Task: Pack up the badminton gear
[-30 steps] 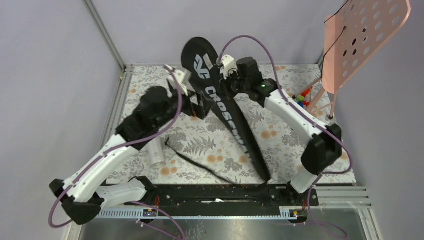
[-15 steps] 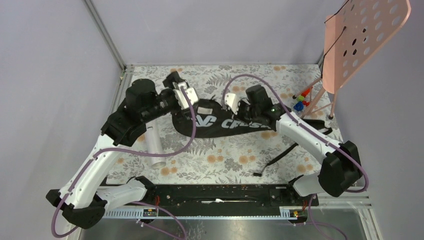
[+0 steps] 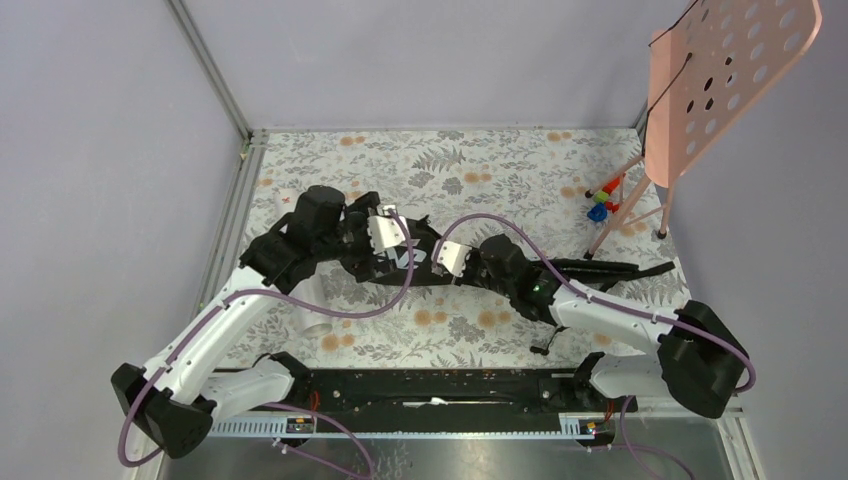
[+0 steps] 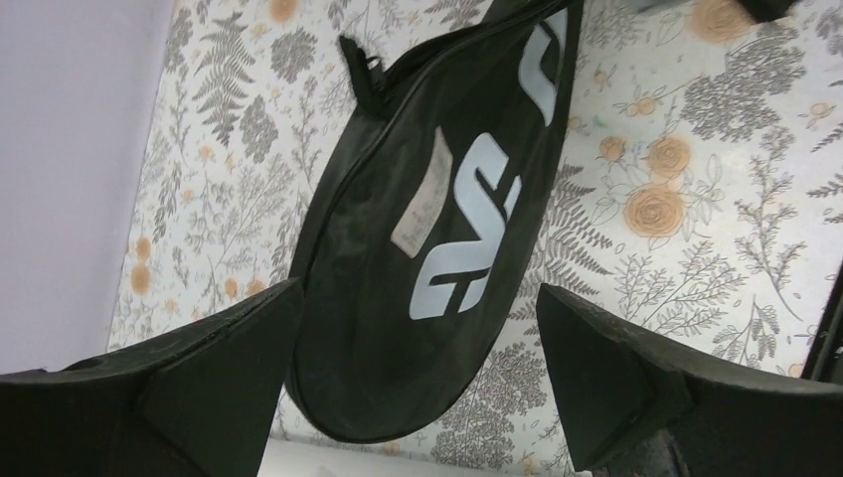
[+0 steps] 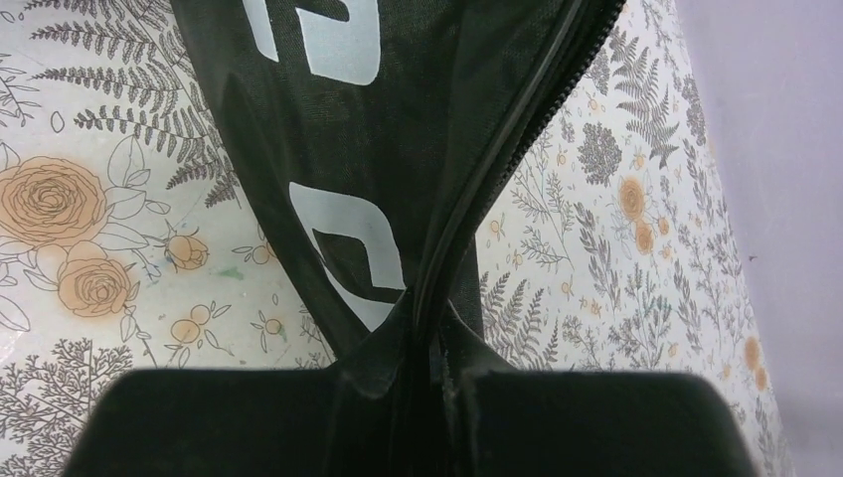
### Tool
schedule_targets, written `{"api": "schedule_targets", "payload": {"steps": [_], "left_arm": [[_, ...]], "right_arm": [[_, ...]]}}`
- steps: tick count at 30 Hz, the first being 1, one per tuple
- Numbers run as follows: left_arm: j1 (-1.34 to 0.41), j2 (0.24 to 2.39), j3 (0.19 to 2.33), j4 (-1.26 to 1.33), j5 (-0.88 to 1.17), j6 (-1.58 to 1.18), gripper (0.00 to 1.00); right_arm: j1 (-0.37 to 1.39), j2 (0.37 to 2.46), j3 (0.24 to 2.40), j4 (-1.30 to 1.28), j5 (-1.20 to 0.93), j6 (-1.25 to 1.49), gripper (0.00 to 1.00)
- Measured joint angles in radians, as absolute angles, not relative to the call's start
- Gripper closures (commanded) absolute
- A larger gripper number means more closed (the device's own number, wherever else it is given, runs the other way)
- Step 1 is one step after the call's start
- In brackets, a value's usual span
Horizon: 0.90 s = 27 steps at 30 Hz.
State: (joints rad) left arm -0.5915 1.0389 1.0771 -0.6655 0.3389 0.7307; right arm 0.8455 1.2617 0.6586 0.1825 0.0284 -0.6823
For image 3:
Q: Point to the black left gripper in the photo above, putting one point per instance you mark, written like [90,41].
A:
[357,214]

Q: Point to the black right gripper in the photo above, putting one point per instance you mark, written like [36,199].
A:
[471,257]

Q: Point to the black Crossway racket bag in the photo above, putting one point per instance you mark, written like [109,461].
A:
[529,285]

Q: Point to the white shuttlecock tube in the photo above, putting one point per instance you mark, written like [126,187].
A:
[307,323]

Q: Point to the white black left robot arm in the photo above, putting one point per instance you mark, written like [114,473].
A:
[172,401]

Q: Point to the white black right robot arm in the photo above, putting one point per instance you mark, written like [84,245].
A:
[687,354]

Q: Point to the floral table mat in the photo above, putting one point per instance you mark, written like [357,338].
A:
[468,183]

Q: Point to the colourful toy pile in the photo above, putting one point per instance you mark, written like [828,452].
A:
[607,200]

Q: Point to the pink perforated metal chair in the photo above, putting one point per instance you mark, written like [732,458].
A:
[706,71]

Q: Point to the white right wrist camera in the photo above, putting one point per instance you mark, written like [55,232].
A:
[449,258]

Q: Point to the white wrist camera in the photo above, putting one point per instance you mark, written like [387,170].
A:
[386,232]
[449,258]

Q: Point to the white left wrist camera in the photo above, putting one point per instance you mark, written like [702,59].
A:
[386,232]

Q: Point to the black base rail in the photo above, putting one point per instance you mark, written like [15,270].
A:
[447,401]

